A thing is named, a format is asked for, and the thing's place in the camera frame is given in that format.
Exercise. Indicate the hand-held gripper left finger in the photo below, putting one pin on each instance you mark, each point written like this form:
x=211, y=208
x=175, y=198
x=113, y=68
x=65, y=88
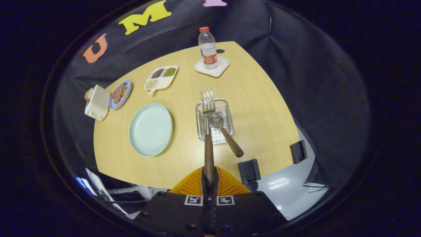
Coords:
x=177, y=214

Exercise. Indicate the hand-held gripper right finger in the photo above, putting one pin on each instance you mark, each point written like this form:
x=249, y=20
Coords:
x=246, y=214

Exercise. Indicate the black clamp block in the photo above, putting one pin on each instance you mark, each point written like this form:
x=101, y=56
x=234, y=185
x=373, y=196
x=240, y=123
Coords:
x=298, y=152
x=249, y=171

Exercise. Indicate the pale green round plate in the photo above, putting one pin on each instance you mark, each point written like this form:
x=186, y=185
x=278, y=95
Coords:
x=150, y=130

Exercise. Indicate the small blue plate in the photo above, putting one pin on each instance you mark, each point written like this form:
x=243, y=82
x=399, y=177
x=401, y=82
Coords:
x=126, y=93

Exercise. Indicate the white divided bean dish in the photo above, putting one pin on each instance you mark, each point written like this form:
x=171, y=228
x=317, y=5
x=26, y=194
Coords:
x=162, y=84

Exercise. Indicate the brown meat piece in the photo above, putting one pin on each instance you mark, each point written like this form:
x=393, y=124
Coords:
x=117, y=92

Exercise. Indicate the cream toaster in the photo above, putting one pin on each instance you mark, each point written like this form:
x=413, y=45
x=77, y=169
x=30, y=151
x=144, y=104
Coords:
x=98, y=103

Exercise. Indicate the black backdrop cloth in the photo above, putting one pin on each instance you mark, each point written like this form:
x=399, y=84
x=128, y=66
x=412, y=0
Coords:
x=296, y=82

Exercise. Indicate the white square coaster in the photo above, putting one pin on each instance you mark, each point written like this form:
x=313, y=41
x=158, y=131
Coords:
x=222, y=67

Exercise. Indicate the toast slice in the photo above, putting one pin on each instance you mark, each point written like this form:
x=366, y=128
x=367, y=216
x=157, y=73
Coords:
x=87, y=95

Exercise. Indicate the clear water bottle red cap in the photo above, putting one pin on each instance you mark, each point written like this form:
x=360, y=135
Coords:
x=208, y=49

